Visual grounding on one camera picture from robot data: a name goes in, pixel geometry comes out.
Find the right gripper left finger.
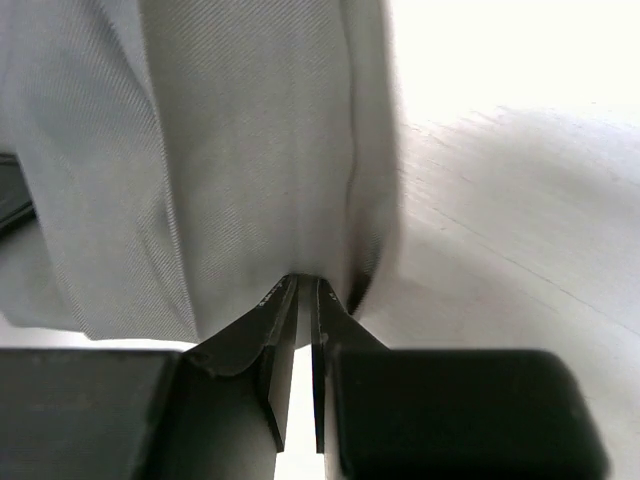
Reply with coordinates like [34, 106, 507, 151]
[1, 276, 297, 479]

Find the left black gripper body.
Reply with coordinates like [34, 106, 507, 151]
[0, 153, 36, 235]

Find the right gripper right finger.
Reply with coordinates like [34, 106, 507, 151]
[310, 279, 610, 479]

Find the grey pleated skirt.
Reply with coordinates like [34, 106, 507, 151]
[1, 1, 398, 342]

